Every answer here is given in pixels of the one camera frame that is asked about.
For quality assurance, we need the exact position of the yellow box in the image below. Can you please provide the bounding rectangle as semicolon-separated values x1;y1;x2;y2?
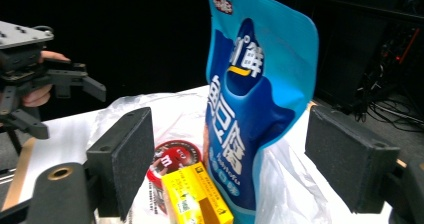
160;161;235;224

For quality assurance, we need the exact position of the translucent plastic bag with smiley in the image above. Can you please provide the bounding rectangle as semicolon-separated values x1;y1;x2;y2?
88;90;334;224

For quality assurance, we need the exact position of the tangle of black cables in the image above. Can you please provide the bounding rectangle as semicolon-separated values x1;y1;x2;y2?
353;60;424;133

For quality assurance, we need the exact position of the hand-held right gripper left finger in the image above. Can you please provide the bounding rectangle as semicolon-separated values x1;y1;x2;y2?
85;106;156;222

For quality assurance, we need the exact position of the red round can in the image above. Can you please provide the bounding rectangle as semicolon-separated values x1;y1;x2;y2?
145;139;203;216

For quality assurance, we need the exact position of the blue snack pouch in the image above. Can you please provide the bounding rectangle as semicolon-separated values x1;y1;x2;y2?
203;0;320;224

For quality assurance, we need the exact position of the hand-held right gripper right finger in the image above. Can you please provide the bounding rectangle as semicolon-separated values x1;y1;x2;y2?
304;104;401;215

